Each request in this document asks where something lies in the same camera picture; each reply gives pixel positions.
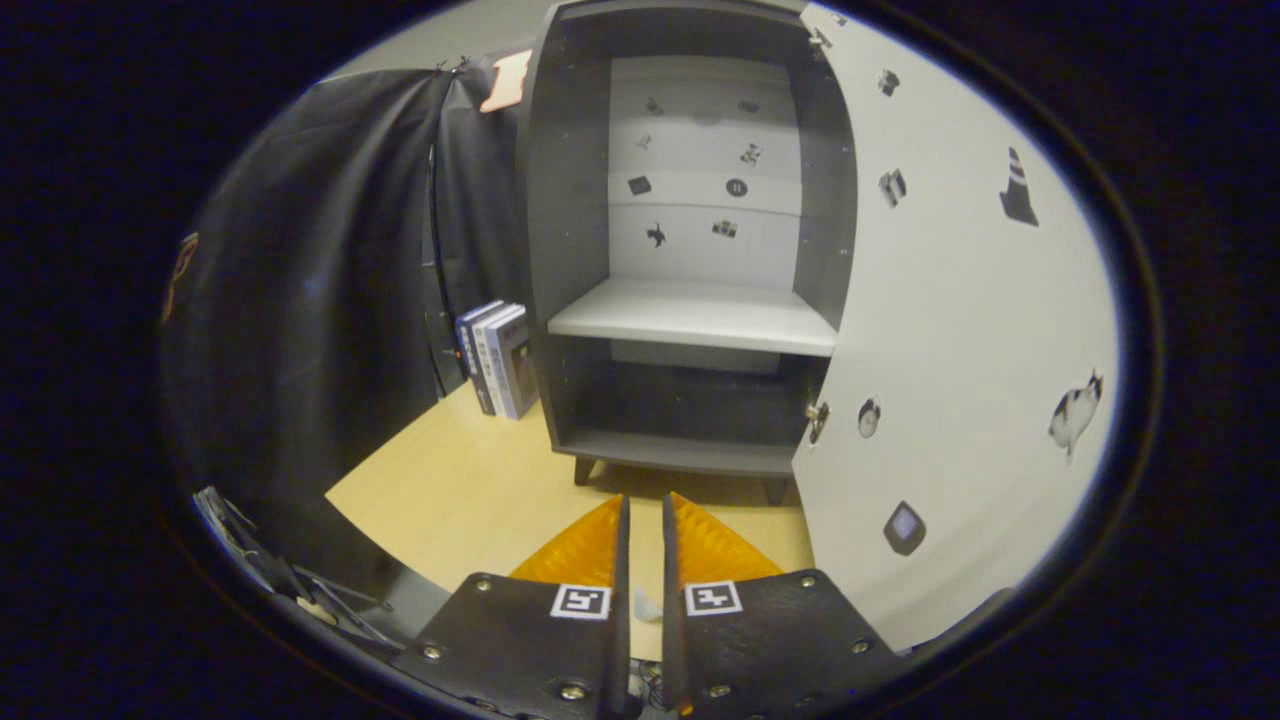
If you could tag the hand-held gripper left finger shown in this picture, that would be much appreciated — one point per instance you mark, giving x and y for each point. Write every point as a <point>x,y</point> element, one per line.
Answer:
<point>620,640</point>

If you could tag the black backdrop cloth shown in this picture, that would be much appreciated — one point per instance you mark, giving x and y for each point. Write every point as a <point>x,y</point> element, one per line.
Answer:
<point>300,300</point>

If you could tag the grey cabinet door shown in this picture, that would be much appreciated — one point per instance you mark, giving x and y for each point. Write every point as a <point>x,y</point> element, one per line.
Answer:
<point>960,350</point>

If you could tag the dark grey cabinet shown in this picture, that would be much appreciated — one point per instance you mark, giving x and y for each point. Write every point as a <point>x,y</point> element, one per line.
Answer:
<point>570,200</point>

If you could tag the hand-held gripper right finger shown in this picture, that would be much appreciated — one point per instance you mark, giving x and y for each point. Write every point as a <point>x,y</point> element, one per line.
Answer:
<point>672,640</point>

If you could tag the metal door hinge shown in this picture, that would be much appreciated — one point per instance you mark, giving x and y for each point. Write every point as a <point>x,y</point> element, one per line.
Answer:
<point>819,41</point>
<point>817,420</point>

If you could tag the light grey cabinet shelf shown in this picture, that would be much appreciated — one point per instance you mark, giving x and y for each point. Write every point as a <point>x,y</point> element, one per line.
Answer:
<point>690,315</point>

